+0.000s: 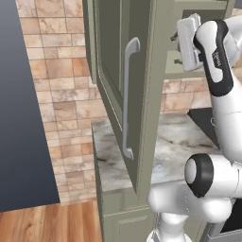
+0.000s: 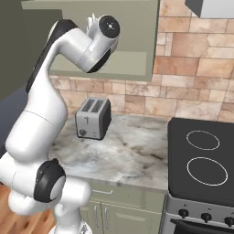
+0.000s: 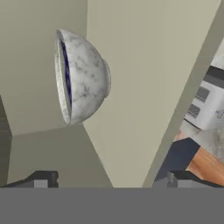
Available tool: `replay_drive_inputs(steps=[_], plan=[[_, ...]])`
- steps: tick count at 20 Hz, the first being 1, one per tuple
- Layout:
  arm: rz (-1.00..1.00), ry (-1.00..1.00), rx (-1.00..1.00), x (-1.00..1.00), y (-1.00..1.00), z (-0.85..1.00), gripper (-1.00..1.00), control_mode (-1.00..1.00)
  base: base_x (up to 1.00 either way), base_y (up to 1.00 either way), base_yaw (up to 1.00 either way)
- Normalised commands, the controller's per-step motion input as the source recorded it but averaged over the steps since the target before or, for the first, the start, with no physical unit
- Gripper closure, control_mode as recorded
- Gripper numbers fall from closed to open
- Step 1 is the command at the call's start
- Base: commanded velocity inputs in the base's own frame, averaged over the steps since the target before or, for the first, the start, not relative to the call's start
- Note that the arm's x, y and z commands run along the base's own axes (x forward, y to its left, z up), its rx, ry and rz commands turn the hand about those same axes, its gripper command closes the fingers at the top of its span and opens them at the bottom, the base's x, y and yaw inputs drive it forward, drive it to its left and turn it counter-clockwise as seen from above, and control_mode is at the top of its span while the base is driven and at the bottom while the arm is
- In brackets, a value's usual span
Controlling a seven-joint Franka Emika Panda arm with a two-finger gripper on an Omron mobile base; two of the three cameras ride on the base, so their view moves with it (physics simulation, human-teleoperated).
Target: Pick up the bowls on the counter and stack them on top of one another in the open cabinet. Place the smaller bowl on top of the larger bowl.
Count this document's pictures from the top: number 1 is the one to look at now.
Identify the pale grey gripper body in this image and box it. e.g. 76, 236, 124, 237
176, 13, 205, 73

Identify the olive green cabinet door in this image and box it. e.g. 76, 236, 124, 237
94, 0, 176, 195

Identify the olive green base cabinet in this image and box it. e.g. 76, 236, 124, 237
93, 159, 210, 242

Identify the black hob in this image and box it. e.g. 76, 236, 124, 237
186, 107, 222, 149

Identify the dark grey fridge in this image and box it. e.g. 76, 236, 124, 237
0, 0, 61, 214

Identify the grey oven with dark door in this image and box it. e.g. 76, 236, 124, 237
199, 198, 242, 242

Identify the olive green wall cabinet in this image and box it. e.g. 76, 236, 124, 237
81, 0, 242, 85

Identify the grey cabinet door handle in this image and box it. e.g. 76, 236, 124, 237
121, 36, 142, 161

